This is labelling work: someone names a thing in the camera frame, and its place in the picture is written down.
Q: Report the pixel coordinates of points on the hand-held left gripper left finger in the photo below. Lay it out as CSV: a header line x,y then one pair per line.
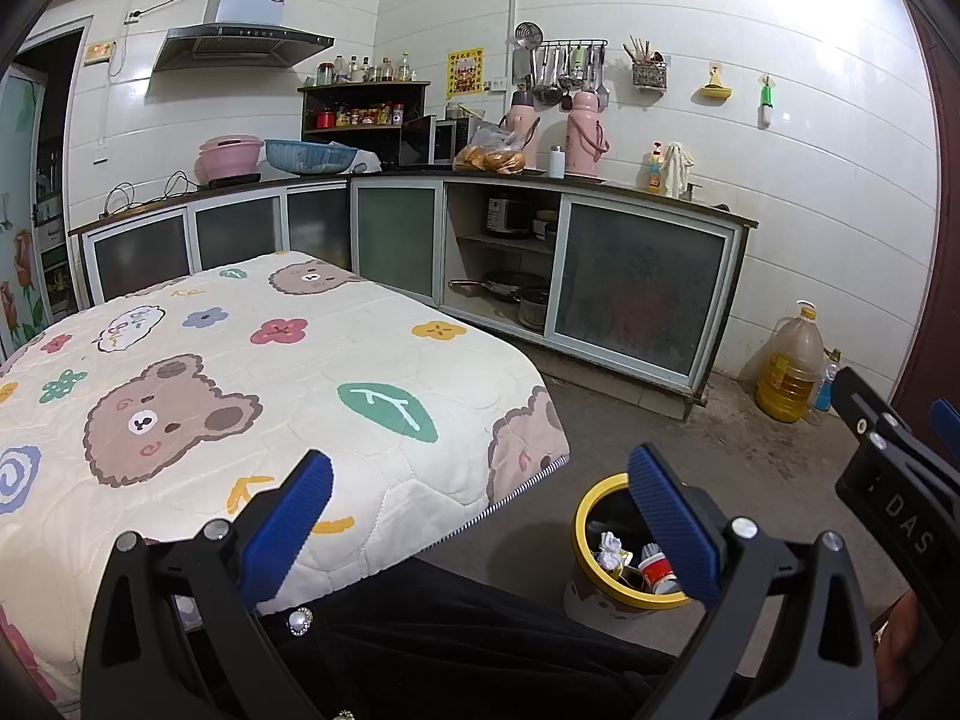
x,y
289,525

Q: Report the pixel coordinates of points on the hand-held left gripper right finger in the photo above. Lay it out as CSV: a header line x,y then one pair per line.
x,y
671,525

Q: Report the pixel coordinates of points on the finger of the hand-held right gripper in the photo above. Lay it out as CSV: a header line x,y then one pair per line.
x,y
949,424
870,405

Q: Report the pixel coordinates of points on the red white cup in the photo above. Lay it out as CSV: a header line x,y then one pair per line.
x,y
658,570

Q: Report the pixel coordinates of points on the white tissue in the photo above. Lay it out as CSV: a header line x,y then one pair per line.
x,y
613,549

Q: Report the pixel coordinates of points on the yellow rimmed trash can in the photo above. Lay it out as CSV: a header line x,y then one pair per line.
x,y
592,600

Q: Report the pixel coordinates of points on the small blue bottle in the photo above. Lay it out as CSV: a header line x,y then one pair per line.
x,y
825,390

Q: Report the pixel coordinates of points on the large cooking oil bottle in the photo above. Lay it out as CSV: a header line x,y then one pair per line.
x,y
787,375

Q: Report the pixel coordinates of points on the cartoon printed blanket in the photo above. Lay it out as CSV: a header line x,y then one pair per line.
x,y
337,345

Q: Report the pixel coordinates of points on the person's black trousers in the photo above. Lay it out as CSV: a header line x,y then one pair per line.
x,y
487,652

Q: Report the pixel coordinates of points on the steel cooking pot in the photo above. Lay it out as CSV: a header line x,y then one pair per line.
x,y
534,309

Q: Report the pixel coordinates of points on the frying pan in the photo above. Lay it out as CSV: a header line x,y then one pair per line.
x,y
510,285

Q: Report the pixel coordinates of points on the white hanging cloth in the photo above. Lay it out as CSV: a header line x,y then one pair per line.
x,y
677,169

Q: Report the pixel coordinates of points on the yellow dish soap bottle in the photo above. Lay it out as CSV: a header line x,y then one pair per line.
x,y
655,172

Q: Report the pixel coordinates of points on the green white hanging brush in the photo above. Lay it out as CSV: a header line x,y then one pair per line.
x,y
765,105

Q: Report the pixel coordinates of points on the stacked bowls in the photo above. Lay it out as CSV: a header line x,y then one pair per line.
x,y
546,226

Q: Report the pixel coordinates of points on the black induction cooker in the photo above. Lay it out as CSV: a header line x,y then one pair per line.
x,y
232,180

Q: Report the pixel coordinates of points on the blue plastic basket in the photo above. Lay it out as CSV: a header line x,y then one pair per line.
x,y
311,157

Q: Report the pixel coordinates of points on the pink pot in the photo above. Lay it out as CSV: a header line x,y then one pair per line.
x,y
229,157

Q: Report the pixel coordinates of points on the small white bottle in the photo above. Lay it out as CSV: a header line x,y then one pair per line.
x,y
556,163

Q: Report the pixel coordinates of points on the cluttered storage shelf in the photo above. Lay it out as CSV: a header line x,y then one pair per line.
x,y
51,225

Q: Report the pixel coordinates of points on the pink thermos flask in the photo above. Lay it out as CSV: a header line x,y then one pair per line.
x,y
520,124
585,139

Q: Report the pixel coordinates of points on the flower printed glass door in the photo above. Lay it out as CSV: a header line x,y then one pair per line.
x,y
19,240

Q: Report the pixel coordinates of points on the dark wooden spice shelf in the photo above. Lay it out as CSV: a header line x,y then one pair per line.
x,y
375,136

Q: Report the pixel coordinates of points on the clear bag of buns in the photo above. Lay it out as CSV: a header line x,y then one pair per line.
x,y
491,157

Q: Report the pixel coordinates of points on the black microwave oven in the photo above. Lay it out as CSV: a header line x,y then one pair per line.
x,y
442,141

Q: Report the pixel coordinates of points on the row of spice jars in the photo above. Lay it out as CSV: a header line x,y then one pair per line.
x,y
360,116

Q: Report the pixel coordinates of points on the row of hanging utensils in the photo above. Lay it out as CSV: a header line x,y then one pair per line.
x,y
562,71

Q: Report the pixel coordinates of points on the row of seasoning bottles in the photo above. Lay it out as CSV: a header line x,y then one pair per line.
x,y
364,71

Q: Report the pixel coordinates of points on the steel range hood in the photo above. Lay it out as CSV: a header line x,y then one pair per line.
x,y
240,37

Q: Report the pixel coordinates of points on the yellow wall holder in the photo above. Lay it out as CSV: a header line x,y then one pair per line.
x,y
716,88

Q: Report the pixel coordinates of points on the yellow wall poster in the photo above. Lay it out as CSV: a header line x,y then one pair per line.
x,y
466,73

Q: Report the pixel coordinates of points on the yellow red wall box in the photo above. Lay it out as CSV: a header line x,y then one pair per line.
x,y
99,51

